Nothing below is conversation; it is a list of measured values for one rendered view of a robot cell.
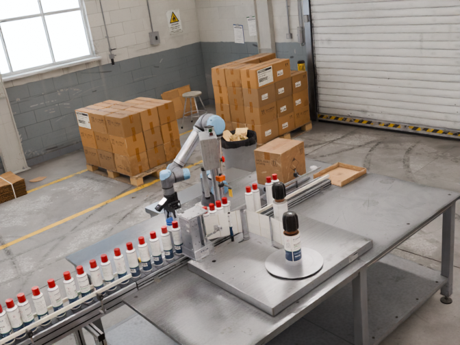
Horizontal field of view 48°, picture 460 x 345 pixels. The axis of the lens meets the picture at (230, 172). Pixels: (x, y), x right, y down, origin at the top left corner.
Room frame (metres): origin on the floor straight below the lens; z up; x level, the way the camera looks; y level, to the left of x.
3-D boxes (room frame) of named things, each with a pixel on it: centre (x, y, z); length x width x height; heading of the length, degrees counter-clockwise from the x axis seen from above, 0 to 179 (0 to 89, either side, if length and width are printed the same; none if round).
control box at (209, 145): (2.95, 0.10, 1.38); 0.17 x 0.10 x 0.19; 4
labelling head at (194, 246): (2.62, 0.24, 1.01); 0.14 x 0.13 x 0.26; 129
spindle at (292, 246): (2.38, -0.27, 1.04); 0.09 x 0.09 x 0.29
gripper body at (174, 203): (3.08, 0.40, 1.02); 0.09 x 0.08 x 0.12; 131
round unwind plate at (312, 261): (2.38, -0.27, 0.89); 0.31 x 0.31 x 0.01
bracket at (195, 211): (2.61, 0.24, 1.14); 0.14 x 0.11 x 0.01; 129
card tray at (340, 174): (3.57, -0.81, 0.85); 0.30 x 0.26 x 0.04; 129
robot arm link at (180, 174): (3.13, 0.32, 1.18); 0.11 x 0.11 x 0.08; 23
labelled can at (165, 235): (2.60, 0.41, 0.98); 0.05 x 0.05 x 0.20
